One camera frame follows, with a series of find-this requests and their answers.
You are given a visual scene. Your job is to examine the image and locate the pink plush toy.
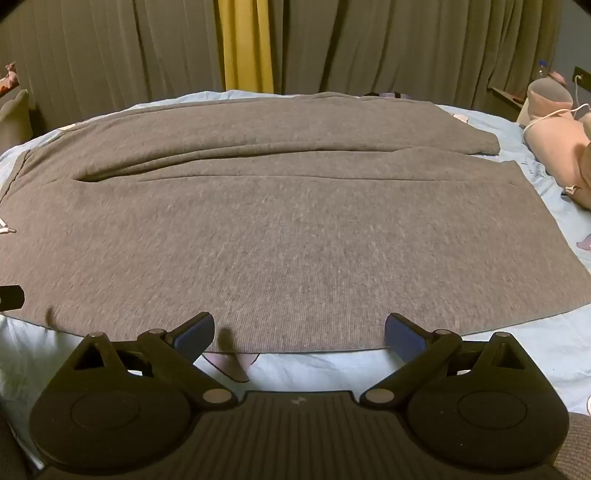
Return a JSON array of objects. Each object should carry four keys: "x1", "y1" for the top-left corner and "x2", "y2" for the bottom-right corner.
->
[{"x1": 522, "y1": 78, "x2": 591, "y2": 208}]

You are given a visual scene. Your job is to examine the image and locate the grey pants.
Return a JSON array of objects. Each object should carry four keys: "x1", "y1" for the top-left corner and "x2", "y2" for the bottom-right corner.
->
[{"x1": 0, "y1": 91, "x2": 591, "y2": 354}]

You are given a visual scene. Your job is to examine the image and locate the white cable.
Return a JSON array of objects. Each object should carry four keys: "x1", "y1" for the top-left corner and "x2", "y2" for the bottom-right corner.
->
[{"x1": 522, "y1": 74, "x2": 591, "y2": 137}]

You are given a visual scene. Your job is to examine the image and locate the small pink plush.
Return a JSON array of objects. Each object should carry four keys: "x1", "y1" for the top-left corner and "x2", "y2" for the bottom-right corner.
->
[{"x1": 0, "y1": 62, "x2": 21, "y2": 95}]

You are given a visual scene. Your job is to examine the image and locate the olive cushion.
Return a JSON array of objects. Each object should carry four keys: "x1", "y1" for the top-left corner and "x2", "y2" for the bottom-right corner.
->
[{"x1": 0, "y1": 90, "x2": 31, "y2": 146}]

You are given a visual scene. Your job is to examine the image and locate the yellow curtain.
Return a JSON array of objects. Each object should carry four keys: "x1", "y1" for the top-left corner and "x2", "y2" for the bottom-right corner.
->
[{"x1": 217, "y1": 0, "x2": 276, "y2": 93}]

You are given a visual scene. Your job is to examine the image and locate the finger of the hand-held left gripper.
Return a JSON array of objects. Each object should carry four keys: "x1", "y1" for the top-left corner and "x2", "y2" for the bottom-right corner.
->
[{"x1": 0, "y1": 285, "x2": 25, "y2": 311}]

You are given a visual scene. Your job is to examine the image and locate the grey-green curtain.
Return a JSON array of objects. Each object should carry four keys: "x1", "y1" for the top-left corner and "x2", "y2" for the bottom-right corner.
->
[
  {"x1": 0, "y1": 0, "x2": 227, "y2": 139},
  {"x1": 268, "y1": 0, "x2": 568, "y2": 118}
]

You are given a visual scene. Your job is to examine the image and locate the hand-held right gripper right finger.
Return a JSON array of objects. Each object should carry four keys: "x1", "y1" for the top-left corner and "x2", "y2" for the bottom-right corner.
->
[{"x1": 360, "y1": 312, "x2": 532, "y2": 407}]

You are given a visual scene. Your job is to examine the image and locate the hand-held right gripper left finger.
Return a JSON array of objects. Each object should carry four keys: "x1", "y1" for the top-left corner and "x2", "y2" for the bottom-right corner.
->
[{"x1": 60, "y1": 311, "x2": 238, "y2": 408}]

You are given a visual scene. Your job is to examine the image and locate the blue printed bedsheet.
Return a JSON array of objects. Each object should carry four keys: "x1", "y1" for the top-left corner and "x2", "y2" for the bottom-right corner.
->
[{"x1": 0, "y1": 89, "x2": 591, "y2": 462}]

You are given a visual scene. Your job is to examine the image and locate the wooden nightstand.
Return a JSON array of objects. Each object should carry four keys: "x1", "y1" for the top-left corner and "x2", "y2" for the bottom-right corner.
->
[{"x1": 491, "y1": 86, "x2": 528, "y2": 121}]

